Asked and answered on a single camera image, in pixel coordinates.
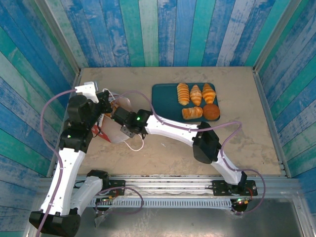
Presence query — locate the red and white paper bag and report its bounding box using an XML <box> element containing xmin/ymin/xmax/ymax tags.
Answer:
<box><xmin>92</xmin><ymin>88</ymin><xmax>145</xmax><ymax>152</ymax></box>

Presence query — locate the ridged spiral fake croissant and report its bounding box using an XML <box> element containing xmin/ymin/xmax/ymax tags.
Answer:
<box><xmin>176</xmin><ymin>82</ymin><xmax>191</xmax><ymax>106</ymax></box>

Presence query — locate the striped fake bread roll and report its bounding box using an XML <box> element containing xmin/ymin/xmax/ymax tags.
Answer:
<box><xmin>181</xmin><ymin>106</ymin><xmax>204</xmax><ymax>120</ymax></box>

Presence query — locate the pale fake croissant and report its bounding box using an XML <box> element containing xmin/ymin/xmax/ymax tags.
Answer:
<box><xmin>190</xmin><ymin>84</ymin><xmax>203</xmax><ymax>107</ymax></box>

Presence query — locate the round brown fake bun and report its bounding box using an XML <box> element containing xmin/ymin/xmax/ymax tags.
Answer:
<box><xmin>202</xmin><ymin>103</ymin><xmax>221</xmax><ymax>121</ymax></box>

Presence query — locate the golden fake croissant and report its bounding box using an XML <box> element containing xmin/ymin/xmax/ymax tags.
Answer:
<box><xmin>201</xmin><ymin>83</ymin><xmax>217</xmax><ymax>105</ymax></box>

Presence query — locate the teal plastic tray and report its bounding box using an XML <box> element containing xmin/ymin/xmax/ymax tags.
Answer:
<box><xmin>151</xmin><ymin>82</ymin><xmax>221</xmax><ymax>122</ymax></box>

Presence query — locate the small black mounting plate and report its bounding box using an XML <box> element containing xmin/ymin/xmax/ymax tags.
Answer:
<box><xmin>108</xmin><ymin>179</ymin><xmax>126</xmax><ymax>196</ymax></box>

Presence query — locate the wide black mounting plate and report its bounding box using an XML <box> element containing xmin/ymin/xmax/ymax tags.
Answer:
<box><xmin>213</xmin><ymin>179</ymin><xmax>258</xmax><ymax>197</ymax></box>

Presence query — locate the aluminium corner post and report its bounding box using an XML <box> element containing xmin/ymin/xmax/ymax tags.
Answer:
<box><xmin>34</xmin><ymin>0</ymin><xmax>82</xmax><ymax>75</ymax></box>
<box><xmin>253</xmin><ymin>0</ymin><xmax>297</xmax><ymax>72</ymax></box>

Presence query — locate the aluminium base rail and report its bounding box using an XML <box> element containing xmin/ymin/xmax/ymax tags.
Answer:
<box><xmin>39</xmin><ymin>174</ymin><xmax>303</xmax><ymax>199</ymax></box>

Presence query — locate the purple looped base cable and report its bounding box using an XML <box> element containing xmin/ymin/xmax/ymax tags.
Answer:
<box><xmin>94</xmin><ymin>186</ymin><xmax>145</xmax><ymax>215</ymax></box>

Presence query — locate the white slotted cable duct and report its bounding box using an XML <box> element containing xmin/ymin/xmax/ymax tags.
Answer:
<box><xmin>90</xmin><ymin>198</ymin><xmax>233</xmax><ymax>208</ymax></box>

